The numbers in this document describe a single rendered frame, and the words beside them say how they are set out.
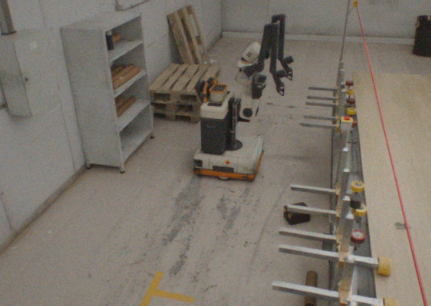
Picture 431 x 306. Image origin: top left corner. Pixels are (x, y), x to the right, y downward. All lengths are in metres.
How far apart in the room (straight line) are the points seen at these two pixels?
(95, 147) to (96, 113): 0.42
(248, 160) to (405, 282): 2.38
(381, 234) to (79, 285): 2.19
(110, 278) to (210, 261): 0.78
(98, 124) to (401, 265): 3.23
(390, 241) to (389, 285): 0.32
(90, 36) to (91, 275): 2.14
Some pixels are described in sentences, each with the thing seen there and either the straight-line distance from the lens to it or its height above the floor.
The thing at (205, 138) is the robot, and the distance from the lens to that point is 4.21.
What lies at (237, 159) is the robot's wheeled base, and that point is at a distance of 4.22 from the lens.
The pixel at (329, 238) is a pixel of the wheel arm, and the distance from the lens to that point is 2.40.
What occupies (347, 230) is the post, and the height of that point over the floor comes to 1.10.
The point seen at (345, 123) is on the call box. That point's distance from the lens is 2.89.
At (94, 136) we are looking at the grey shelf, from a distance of 4.58.
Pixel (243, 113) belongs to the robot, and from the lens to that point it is 4.17.
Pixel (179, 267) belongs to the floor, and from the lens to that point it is 3.42.
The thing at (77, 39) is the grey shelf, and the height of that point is 1.45.
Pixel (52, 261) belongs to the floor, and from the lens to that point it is 3.72.
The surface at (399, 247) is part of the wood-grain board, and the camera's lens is 2.39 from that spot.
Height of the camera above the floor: 2.38
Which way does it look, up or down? 28 degrees down
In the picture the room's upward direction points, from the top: 1 degrees counter-clockwise
